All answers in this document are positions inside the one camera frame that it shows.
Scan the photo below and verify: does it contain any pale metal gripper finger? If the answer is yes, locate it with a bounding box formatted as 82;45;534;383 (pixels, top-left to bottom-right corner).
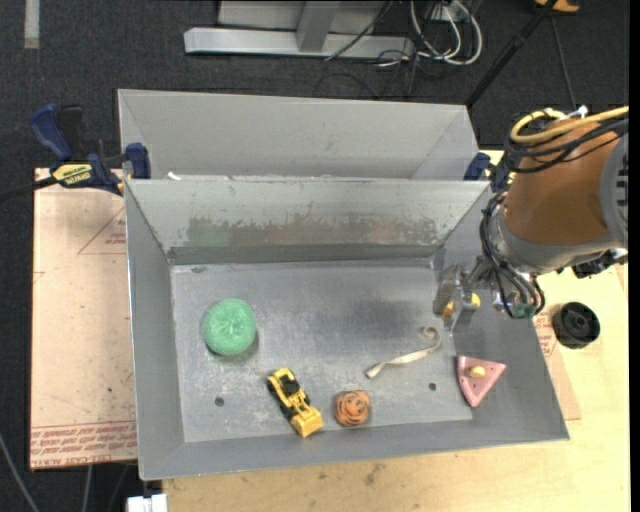
451;298;475;337
432;263;464;317

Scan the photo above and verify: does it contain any small yellow toy piece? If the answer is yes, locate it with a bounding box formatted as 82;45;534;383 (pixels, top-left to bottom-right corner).
441;293;482;321

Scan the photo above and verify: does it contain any pink triangular toy slice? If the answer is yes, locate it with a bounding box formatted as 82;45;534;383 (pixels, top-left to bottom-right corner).
455;354;508;409

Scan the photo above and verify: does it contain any grey metal bin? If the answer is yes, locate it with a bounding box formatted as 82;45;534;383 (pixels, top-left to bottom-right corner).
117;88;571;482

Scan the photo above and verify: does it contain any orange striped toy ball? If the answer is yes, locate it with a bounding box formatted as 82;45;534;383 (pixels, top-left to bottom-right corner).
333;389;372;428

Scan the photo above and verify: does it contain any yellow toy bulldozer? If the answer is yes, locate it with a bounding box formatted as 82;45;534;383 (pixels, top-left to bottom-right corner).
266;367;325;439

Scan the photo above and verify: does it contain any green round scouring sponge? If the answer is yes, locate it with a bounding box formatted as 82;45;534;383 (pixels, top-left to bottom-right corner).
201;297;259;357

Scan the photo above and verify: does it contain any brown cardboard board red print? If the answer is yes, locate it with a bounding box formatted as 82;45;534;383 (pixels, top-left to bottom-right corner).
29;167;584;471

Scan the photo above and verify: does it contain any beige fabric strap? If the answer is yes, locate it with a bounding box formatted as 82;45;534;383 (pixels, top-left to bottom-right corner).
364;325;443;380

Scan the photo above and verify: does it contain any black cylinder on white bracket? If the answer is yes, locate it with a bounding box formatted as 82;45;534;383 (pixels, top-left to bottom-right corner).
551;299;602;351

